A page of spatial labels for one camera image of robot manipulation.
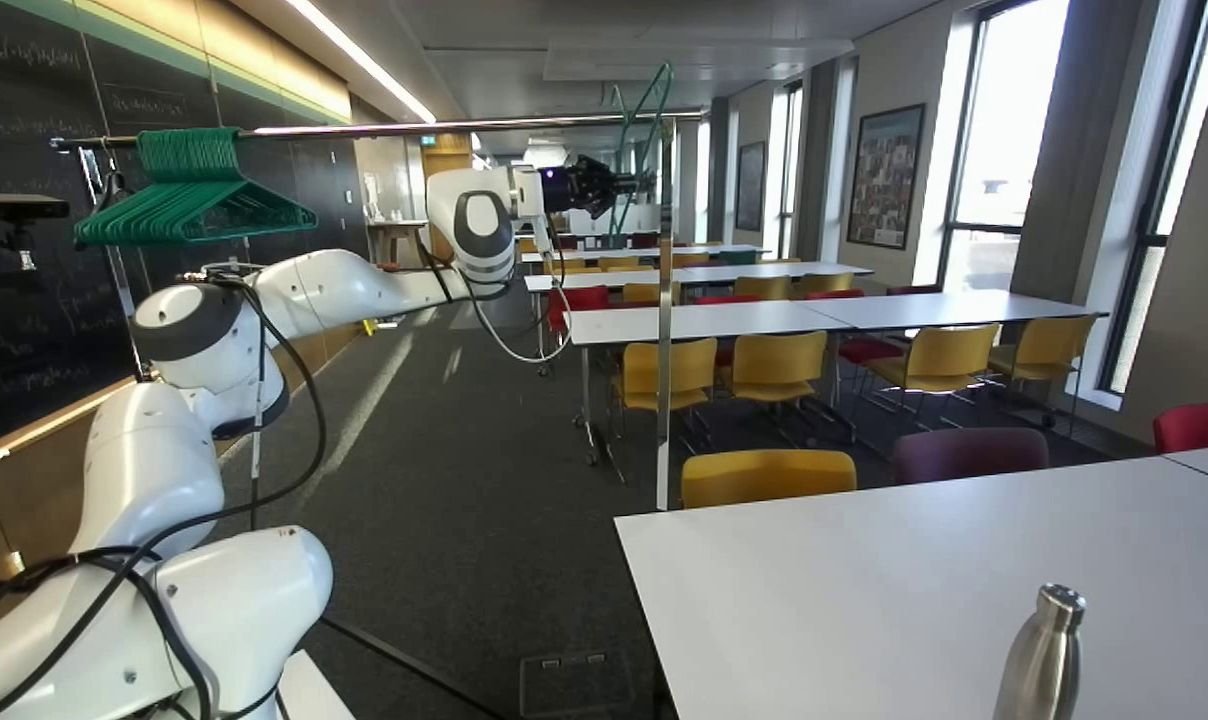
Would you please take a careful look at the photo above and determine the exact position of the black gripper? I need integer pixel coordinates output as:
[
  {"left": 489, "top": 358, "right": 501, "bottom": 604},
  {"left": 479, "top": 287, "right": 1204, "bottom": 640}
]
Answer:
[{"left": 543, "top": 153, "right": 625, "bottom": 224}]

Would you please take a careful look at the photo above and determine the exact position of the long white table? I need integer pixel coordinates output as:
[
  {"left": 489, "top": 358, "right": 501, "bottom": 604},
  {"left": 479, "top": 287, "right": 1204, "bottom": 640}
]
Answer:
[
  {"left": 562, "top": 287, "right": 1114, "bottom": 457},
  {"left": 548, "top": 242, "right": 770, "bottom": 269},
  {"left": 522, "top": 262, "right": 876, "bottom": 295}
]

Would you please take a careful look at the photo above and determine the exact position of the red chair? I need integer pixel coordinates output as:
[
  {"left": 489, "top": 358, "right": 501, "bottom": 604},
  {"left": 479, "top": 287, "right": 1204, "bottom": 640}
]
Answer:
[
  {"left": 1149, "top": 395, "right": 1208, "bottom": 457},
  {"left": 837, "top": 331, "right": 908, "bottom": 370},
  {"left": 543, "top": 285, "right": 618, "bottom": 345}
]

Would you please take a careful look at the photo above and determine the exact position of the wooden door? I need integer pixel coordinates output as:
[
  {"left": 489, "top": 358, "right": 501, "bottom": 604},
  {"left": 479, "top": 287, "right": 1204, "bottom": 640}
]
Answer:
[{"left": 422, "top": 134, "right": 479, "bottom": 177}]

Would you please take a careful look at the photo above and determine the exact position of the tall glass window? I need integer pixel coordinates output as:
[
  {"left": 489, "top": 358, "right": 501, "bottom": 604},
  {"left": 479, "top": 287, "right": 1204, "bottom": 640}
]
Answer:
[
  {"left": 1095, "top": 0, "right": 1208, "bottom": 400},
  {"left": 762, "top": 80, "right": 813, "bottom": 263},
  {"left": 914, "top": 0, "right": 1077, "bottom": 295}
]

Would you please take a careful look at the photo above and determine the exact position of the metal clothes rack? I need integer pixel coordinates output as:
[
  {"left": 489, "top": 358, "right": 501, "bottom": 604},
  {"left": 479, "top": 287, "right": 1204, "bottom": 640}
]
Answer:
[{"left": 48, "top": 107, "right": 713, "bottom": 518}]

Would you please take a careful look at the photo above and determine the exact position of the wooden high table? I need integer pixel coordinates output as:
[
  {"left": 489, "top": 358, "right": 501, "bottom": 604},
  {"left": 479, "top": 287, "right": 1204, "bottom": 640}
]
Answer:
[{"left": 361, "top": 215, "right": 436, "bottom": 271}]

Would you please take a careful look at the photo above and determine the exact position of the ceiling light strip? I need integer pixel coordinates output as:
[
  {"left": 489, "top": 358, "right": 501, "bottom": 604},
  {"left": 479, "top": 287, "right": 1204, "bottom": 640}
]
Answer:
[{"left": 286, "top": 0, "right": 442, "bottom": 127}]

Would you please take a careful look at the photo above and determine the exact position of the purple chair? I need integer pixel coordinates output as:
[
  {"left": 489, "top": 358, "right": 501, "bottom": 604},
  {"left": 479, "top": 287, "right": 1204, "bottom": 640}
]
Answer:
[{"left": 887, "top": 425, "right": 1053, "bottom": 490}]

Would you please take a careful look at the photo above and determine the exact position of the white work table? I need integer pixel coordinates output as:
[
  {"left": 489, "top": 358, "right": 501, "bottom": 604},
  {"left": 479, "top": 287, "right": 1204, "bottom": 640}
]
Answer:
[{"left": 614, "top": 452, "right": 1208, "bottom": 720}]

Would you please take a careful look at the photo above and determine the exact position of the white robot stand top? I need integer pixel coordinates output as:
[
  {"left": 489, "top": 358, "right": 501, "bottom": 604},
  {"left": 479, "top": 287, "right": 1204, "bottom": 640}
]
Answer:
[{"left": 277, "top": 647, "right": 356, "bottom": 720}]

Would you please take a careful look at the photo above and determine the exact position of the stainless steel water bottle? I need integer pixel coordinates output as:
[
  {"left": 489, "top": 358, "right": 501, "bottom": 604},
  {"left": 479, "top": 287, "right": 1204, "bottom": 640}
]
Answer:
[{"left": 988, "top": 579, "right": 1092, "bottom": 720}]

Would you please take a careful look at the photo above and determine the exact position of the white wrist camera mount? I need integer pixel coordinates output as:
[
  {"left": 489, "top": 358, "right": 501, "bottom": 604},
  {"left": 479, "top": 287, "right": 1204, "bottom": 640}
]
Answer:
[{"left": 501, "top": 159, "right": 554, "bottom": 224}]

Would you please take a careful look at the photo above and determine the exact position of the white looping cable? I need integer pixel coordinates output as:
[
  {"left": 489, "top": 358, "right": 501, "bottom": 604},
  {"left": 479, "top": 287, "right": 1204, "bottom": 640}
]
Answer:
[{"left": 462, "top": 271, "right": 577, "bottom": 372}]

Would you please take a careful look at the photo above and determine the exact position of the large framed wall picture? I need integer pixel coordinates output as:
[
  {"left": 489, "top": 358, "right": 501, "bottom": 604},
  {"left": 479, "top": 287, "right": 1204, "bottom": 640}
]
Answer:
[{"left": 844, "top": 99, "right": 927, "bottom": 258}]

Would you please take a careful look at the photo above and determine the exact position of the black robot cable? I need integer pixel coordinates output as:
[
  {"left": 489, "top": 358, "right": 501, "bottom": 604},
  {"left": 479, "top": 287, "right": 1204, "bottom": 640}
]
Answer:
[{"left": 0, "top": 263, "right": 338, "bottom": 720}]

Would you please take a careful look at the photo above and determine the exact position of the black chalkboard wall panel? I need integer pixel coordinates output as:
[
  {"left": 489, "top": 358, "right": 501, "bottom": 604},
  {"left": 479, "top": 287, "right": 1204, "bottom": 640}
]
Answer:
[{"left": 0, "top": 0, "right": 376, "bottom": 452}]

